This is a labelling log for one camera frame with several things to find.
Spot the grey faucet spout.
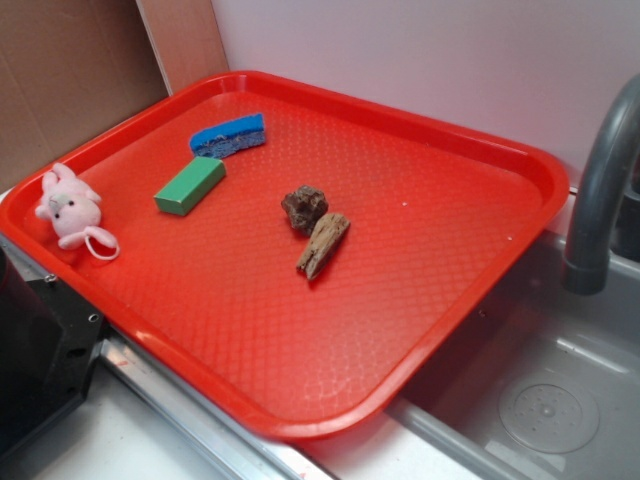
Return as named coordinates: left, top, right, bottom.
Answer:
left=561, top=76, right=639, bottom=295

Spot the brown cardboard panel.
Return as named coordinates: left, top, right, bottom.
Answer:
left=1, top=1, right=167, bottom=190

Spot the light brown wood chip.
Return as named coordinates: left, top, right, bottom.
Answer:
left=296, top=213, right=351, bottom=281

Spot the green rectangular block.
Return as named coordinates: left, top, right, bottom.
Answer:
left=154, top=157, right=226, bottom=216

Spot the pink plush toy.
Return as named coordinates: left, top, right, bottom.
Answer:
left=35, top=163, right=120, bottom=261

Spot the red plastic tray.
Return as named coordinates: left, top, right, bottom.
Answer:
left=1, top=72, right=569, bottom=440

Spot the dark brown rock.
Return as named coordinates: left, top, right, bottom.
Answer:
left=281, top=185, right=329, bottom=237

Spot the light wooden board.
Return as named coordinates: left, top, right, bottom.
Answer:
left=136, top=0, right=229, bottom=95

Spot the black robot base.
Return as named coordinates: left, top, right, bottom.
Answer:
left=1, top=250, right=107, bottom=461

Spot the grey toy sink basin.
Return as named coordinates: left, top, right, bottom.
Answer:
left=388, top=208, right=639, bottom=479

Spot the blue sponge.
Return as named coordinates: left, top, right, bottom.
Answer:
left=189, top=113, right=266, bottom=159

